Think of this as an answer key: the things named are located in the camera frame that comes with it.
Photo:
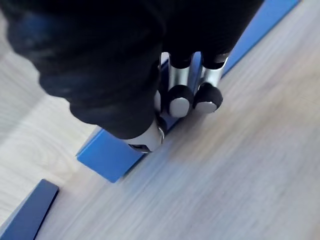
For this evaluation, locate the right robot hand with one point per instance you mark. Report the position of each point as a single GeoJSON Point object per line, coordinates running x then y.
{"type": "Point", "coordinates": [100, 62]}

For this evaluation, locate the dark blue folder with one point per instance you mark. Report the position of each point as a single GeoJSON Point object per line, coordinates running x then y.
{"type": "Point", "coordinates": [30, 212]}

